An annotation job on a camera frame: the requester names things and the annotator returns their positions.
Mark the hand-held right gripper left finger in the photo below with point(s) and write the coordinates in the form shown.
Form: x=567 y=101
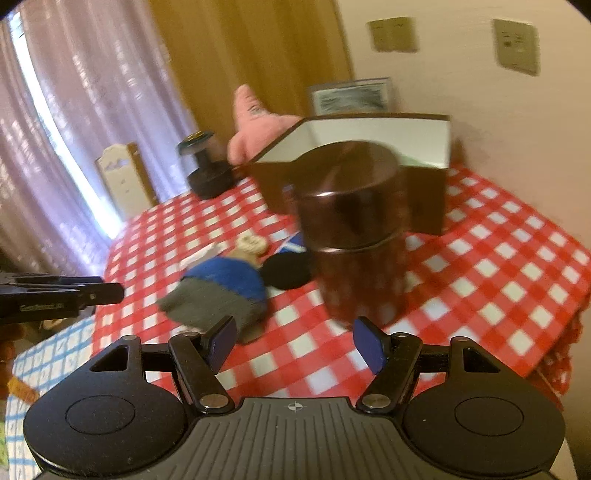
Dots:
x=222 y=344

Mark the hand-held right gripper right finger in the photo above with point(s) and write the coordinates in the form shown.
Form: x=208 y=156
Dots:
x=369 y=346

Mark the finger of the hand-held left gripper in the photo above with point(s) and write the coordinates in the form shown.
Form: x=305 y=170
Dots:
x=104 y=294

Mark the blue grey soft cloth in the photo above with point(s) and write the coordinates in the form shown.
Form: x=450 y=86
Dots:
x=221 y=286

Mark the black round pad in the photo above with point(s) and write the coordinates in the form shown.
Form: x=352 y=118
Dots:
x=287 y=271

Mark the beige plush toy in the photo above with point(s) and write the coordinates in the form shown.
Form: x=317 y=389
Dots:
x=251 y=244

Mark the brown box with white inside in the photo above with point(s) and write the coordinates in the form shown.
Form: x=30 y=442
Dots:
x=425 y=189

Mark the white soft strip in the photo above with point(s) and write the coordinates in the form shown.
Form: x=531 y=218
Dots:
x=201 y=256

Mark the blue white checked cloth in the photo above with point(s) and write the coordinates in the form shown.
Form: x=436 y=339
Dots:
x=55 y=360

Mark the cream wooden chair back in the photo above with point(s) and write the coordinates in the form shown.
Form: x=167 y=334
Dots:
x=122 y=180

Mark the small blue white cloth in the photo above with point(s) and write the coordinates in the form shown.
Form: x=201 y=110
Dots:
x=293 y=243

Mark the dark brown round canister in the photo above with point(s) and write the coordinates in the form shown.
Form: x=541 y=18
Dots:
x=351 y=221

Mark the red white checkered tablecloth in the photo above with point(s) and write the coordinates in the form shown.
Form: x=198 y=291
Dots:
x=485 y=258

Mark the black dumbbell-shaped object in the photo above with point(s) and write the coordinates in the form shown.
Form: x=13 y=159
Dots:
x=205 y=170

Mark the lilac curtain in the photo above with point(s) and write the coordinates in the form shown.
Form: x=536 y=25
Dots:
x=69 y=115

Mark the pink starfish plush toy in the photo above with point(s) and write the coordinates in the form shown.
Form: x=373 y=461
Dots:
x=251 y=127

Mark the wooden door panel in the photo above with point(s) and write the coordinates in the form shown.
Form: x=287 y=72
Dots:
x=258 y=46

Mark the clear picture frame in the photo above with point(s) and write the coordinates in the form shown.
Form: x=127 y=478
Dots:
x=351 y=97

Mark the beige wall socket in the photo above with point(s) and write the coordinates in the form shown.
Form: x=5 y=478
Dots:
x=381 y=36
x=405 y=33

